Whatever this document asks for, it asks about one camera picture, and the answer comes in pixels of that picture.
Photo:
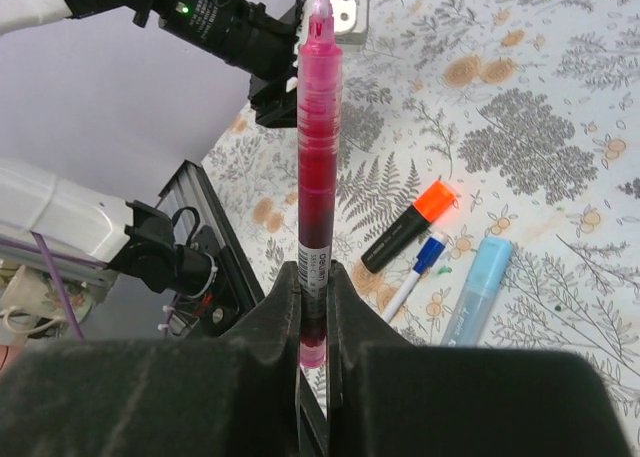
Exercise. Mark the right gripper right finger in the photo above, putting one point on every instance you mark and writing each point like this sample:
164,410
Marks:
388,397

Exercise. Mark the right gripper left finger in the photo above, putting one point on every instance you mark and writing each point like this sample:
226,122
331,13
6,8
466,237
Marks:
235,395

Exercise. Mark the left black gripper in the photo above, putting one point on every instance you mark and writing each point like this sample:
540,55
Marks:
273,59

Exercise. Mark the pink pen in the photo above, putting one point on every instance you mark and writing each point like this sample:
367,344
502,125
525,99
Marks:
318,125

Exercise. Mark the light blue highlighter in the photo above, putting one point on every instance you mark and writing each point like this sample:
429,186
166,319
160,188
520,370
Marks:
478,294

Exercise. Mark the white blue marker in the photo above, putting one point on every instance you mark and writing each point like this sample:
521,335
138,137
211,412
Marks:
400,296

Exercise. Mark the orange highlighter cap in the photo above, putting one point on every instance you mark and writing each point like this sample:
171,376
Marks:
434,201

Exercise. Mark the black orange highlighter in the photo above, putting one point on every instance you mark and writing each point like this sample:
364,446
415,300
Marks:
403,231

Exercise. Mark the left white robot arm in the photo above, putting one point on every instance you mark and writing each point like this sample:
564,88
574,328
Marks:
71,79

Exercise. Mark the floral mug off table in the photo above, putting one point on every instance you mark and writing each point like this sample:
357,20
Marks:
31,304

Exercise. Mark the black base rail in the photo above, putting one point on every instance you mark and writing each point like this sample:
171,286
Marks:
201,221

